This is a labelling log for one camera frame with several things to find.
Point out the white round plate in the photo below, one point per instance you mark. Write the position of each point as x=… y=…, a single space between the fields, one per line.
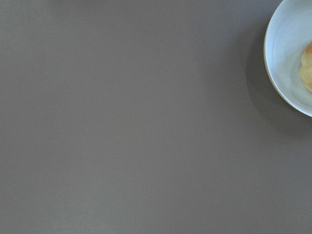
x=288 y=33

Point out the braided ring donut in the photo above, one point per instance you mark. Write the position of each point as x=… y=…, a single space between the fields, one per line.
x=305 y=70

